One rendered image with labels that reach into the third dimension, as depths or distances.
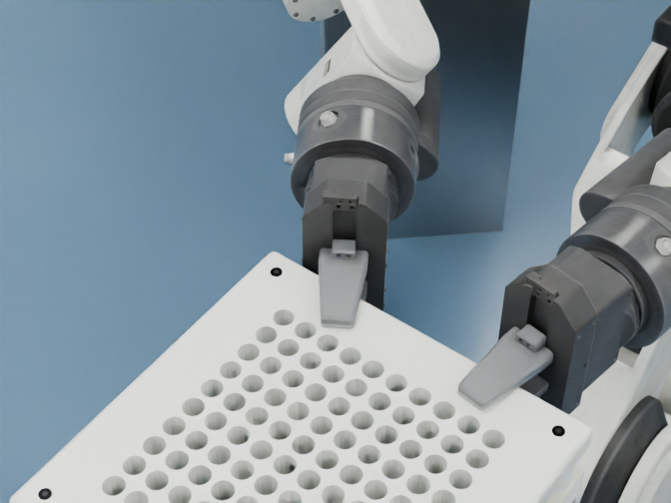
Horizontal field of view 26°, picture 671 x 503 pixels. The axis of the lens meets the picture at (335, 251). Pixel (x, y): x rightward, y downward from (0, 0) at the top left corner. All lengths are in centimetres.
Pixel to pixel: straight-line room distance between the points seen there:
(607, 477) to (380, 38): 47
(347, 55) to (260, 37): 163
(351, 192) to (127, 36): 181
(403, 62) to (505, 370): 27
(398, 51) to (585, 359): 28
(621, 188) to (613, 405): 33
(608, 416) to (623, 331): 37
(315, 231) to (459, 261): 135
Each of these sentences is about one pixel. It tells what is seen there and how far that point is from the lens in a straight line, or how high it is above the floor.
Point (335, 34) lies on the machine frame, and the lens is 176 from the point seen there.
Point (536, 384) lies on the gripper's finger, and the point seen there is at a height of 95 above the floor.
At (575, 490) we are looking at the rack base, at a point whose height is 92.
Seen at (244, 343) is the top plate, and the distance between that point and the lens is 91.
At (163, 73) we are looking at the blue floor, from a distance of 262.
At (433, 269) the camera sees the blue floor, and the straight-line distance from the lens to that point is 227.
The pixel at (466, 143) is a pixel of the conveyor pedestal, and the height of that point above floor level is 20.
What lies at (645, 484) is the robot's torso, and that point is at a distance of 132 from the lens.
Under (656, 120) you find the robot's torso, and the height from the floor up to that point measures 80.
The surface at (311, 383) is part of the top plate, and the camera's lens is 89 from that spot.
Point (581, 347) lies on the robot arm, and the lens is 90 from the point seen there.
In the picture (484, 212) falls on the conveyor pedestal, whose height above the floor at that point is 5.
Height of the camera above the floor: 168
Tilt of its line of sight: 47 degrees down
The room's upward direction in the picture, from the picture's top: straight up
